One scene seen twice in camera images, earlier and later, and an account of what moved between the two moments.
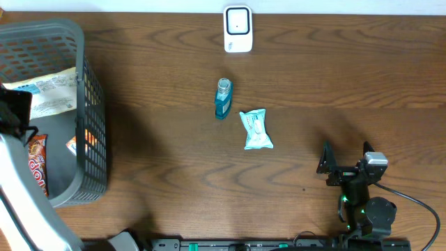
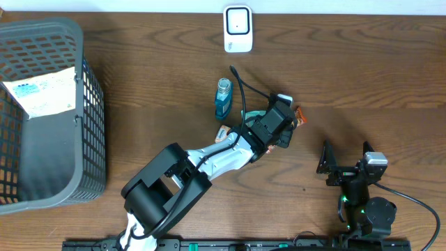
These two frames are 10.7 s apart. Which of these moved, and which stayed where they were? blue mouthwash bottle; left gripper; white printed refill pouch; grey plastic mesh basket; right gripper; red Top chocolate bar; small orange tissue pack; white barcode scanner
Moved: small orange tissue pack; left gripper; red Top chocolate bar
Stayed: white printed refill pouch; grey plastic mesh basket; white barcode scanner; right gripper; blue mouthwash bottle
